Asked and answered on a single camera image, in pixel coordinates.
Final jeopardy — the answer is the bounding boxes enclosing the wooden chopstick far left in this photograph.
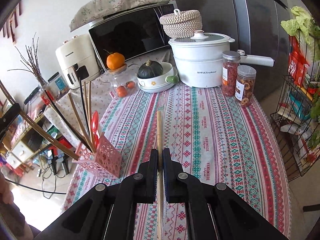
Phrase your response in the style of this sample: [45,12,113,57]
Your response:
[68,93,95,153]

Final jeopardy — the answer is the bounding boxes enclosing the black lid blue label jar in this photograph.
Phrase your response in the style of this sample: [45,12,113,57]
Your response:
[48,72,69,96]

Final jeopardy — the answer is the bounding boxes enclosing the patterned striped tablecloth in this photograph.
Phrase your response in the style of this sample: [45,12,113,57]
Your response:
[61,82,293,240]

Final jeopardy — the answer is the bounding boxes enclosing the black microwave oven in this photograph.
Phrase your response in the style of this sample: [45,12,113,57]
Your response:
[89,3,174,70]

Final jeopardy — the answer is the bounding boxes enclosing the pink perforated utensil basket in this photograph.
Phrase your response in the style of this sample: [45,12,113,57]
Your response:
[72,133,122,178]

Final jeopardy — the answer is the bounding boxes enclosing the glass jar with tomatoes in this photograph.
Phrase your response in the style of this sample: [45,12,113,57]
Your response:
[107,64,138,99]

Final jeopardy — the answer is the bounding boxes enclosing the person's left hand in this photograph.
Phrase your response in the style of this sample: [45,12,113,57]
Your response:
[0,173,14,204]

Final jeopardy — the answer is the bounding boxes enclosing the jar of dried rings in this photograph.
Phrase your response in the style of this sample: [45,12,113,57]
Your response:
[234,65,257,107]

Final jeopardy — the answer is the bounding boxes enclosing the woven lidded basket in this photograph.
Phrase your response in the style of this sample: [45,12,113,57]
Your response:
[159,9,202,38]

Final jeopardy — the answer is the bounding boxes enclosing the wooden chopstick long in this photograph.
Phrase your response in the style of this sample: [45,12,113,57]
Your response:
[0,80,80,161]

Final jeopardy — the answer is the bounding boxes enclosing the cream air fryer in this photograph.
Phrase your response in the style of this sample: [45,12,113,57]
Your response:
[55,34,100,89]

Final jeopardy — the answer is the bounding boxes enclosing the wooden chopstick leaning right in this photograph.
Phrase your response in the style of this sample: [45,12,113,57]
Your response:
[88,81,94,146]

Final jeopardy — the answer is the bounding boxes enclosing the wooden chopstick upright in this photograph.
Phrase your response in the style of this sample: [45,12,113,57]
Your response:
[83,80,97,151]

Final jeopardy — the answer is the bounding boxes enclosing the white ceramic casserole dish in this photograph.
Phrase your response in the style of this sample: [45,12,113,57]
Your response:
[137,62,180,93]

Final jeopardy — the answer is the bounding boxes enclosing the orange tangerine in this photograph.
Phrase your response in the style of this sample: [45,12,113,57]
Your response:
[104,49,125,70]

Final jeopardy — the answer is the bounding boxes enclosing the bamboo chopstick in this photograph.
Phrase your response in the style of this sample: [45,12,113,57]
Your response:
[157,111,164,239]

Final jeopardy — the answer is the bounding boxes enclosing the green leafy vegetables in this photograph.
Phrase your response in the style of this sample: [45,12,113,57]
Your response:
[280,6,319,64]

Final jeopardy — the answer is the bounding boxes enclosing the white floral cloth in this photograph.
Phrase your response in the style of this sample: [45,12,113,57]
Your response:
[44,48,175,148]

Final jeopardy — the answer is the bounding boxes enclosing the black wire rack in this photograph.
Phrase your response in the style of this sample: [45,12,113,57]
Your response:
[271,30,319,181]

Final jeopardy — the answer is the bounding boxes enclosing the jar of red dried fruit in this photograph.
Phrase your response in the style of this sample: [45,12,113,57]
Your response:
[222,50,241,96]

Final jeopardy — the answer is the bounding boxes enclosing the white electric cooking pot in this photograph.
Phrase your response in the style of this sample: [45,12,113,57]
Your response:
[168,29,275,88]

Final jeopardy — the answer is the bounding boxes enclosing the red plastic spoon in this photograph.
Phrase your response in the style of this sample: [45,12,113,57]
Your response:
[91,111,100,146]

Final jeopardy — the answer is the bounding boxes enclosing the dried twig branches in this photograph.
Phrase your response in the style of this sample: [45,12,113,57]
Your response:
[8,33,46,87]

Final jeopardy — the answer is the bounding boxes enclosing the grey refrigerator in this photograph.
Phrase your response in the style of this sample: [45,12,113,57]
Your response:
[176,0,290,101]

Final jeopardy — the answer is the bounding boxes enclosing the floral cushion cover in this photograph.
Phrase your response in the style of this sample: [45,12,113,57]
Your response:
[69,0,175,31]

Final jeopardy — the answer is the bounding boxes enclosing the dark green squash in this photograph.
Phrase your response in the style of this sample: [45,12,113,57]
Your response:
[137,60,163,79]

